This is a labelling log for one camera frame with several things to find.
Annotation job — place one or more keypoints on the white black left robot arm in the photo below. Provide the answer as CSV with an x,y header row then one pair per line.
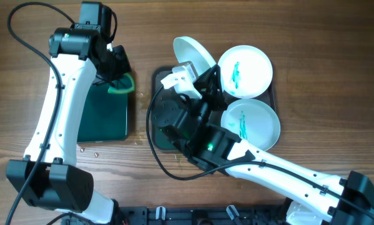
x,y
47,176

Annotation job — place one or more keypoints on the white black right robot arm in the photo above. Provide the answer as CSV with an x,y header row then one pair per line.
x,y
317,198

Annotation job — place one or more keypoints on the black water tub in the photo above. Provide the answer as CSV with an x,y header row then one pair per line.
x,y
104,117

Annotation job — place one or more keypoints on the green yellow sponge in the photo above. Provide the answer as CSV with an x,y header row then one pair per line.
x,y
123,85

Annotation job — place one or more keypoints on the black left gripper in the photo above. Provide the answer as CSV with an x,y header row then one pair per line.
x,y
118,67

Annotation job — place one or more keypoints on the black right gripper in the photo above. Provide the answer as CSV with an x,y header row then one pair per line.
x,y
210,86

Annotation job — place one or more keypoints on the white plate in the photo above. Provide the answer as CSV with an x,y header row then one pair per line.
x,y
188,49
245,71
254,121

